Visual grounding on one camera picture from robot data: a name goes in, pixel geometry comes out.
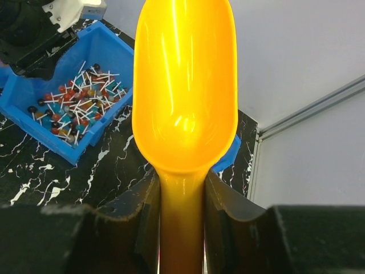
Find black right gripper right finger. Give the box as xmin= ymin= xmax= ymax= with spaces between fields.
xmin=204 ymin=171 xmax=364 ymax=273

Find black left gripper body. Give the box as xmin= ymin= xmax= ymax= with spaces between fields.
xmin=1 ymin=1 xmax=79 ymax=80

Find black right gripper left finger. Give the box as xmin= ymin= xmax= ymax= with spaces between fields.
xmin=1 ymin=170 xmax=160 ymax=273

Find blue bin with lollipops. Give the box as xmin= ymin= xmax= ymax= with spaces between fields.
xmin=1 ymin=22 xmax=133 ymax=164

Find yellow plastic scoop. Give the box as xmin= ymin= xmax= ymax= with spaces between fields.
xmin=132 ymin=1 xmax=238 ymax=273

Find blue bin with flower candies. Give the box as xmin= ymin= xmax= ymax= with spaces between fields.
xmin=212 ymin=135 xmax=241 ymax=173

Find aluminium corner post right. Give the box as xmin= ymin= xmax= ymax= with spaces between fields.
xmin=247 ymin=76 xmax=364 ymax=201

